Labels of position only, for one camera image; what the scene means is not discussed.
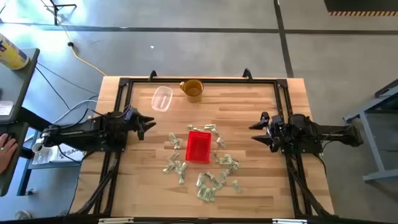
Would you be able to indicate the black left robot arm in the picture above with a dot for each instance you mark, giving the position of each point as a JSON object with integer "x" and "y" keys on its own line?
{"x": 81, "y": 132}

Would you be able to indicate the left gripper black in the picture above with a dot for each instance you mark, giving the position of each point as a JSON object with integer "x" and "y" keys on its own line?
{"x": 132, "y": 123}

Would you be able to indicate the white paper sheet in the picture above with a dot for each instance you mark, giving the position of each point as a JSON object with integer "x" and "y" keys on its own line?
{"x": 5, "y": 108}

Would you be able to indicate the black mat with hazard stripe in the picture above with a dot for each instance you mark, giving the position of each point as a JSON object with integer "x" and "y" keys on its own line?
{"x": 360, "y": 5}

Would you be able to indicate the red slotted plastic basket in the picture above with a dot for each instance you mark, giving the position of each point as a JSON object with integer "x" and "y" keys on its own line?
{"x": 199, "y": 146}

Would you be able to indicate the grey metal table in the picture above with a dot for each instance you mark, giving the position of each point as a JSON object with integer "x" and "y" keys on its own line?
{"x": 372, "y": 140}

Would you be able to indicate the blue metal cart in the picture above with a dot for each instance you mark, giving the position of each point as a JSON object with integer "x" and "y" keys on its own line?
{"x": 24, "y": 182}

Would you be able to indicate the black tripod stand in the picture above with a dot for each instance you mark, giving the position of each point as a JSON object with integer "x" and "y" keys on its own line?
{"x": 56, "y": 14}

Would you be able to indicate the black aluminium table frame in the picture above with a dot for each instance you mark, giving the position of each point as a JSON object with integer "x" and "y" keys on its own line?
{"x": 125, "y": 82}

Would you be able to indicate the amber plastic cup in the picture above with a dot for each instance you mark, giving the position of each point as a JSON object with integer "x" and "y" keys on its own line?
{"x": 192, "y": 90}

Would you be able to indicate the person's hand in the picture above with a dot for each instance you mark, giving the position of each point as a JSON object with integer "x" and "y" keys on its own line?
{"x": 7, "y": 152}

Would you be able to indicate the green white stevia packet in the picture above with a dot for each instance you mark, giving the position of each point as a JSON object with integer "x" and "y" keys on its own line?
{"x": 202, "y": 193}
{"x": 226, "y": 171}
{"x": 217, "y": 183}
{"x": 221, "y": 142}
{"x": 190, "y": 127}
{"x": 207, "y": 195}
{"x": 214, "y": 131}
{"x": 178, "y": 166}
{"x": 181, "y": 179}
{"x": 178, "y": 143}
{"x": 213, "y": 193}
{"x": 199, "y": 129}
{"x": 174, "y": 156}
{"x": 169, "y": 168}
{"x": 183, "y": 168}
{"x": 226, "y": 160}
{"x": 210, "y": 175}
{"x": 223, "y": 178}
{"x": 234, "y": 164}
{"x": 237, "y": 186}
{"x": 172, "y": 137}
{"x": 200, "y": 179}
{"x": 210, "y": 127}

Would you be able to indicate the clear plastic container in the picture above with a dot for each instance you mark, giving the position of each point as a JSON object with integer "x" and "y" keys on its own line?
{"x": 161, "y": 99}

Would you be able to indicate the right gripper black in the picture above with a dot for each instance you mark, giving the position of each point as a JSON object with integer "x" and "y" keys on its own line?
{"x": 276, "y": 132}

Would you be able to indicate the black slanted desk bar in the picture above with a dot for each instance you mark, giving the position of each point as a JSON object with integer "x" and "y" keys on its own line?
{"x": 31, "y": 119}

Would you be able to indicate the white mug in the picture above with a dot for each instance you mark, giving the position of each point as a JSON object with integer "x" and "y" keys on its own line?
{"x": 38, "y": 148}

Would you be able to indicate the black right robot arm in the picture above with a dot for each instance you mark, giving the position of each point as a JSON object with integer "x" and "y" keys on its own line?
{"x": 335, "y": 135}

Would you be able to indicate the dark grey desk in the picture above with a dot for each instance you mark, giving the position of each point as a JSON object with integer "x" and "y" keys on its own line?
{"x": 18, "y": 90}

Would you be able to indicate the white printed bag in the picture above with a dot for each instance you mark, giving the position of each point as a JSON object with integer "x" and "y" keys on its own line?
{"x": 68, "y": 154}

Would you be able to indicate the yellow blue wipes canister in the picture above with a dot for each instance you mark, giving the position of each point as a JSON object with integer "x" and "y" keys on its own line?
{"x": 12, "y": 53}

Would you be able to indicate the black frame clamp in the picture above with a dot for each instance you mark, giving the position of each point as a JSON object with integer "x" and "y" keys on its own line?
{"x": 152, "y": 72}
{"x": 247, "y": 71}

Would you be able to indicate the silver edge bracket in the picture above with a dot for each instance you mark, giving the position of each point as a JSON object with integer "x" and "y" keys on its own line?
{"x": 290, "y": 221}
{"x": 115, "y": 220}

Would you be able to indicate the black camera in grey mount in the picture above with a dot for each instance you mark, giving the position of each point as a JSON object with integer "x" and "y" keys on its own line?
{"x": 202, "y": 221}

